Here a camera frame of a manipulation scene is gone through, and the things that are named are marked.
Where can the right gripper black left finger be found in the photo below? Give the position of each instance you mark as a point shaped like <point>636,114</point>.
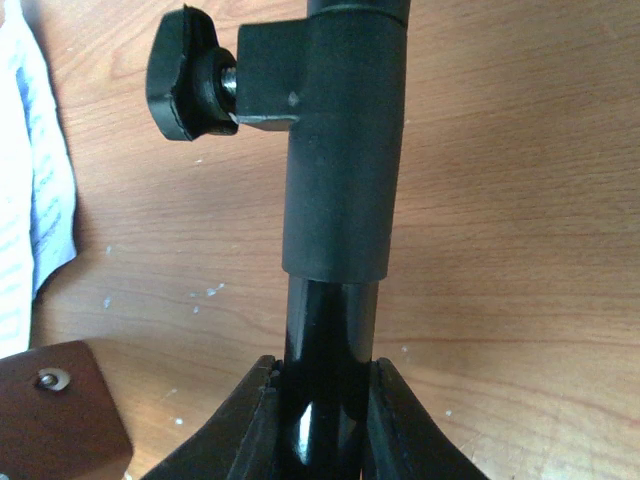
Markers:
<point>240,440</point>

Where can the white sheet music paper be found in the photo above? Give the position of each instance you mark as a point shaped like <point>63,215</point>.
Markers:
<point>16,185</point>

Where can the black music stand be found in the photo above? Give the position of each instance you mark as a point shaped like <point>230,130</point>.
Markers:
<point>334,81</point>

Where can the brown wooden metronome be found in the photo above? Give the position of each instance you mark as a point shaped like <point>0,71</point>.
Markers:
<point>58,417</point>

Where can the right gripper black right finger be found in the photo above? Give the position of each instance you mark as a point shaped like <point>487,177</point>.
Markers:
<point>403,441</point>

